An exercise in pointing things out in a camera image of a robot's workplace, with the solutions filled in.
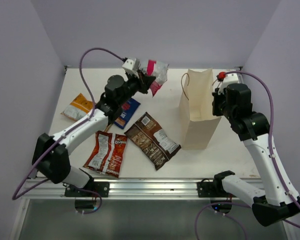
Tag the orange snack bag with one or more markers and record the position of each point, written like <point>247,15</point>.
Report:
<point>78,108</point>

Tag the aluminium mounting rail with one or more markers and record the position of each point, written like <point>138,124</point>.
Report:
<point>130,189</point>

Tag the left black base bracket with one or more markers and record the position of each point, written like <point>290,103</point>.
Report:
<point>93,188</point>

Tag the beige paper bag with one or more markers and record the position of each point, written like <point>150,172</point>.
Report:
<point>198,124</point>

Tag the pink snack bag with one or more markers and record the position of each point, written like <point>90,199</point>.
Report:
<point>157,69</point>

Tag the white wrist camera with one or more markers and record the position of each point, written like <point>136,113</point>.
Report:
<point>224,80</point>
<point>131,66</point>

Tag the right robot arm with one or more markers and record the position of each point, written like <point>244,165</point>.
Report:
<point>278,200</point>

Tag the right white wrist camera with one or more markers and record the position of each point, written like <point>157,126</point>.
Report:
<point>224,80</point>

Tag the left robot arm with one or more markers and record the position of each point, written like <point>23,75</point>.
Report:
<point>52,152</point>

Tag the blue Burts crisps bag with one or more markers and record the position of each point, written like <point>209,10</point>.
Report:
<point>128,110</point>

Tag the brown snack bag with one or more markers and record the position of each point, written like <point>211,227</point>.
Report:
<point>148,135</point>

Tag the black base bracket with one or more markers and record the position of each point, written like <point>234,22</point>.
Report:
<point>93,188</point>
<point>207,189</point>

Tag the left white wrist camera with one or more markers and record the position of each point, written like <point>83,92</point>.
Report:
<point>131,66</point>

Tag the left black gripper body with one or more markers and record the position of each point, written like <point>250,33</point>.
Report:
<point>132,85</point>

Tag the right black base bracket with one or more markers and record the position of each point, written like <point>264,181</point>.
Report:
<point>207,189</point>

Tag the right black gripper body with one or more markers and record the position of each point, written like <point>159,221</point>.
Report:
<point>219,106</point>

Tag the red Doritos bag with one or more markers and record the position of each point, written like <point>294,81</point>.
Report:
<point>107,155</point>

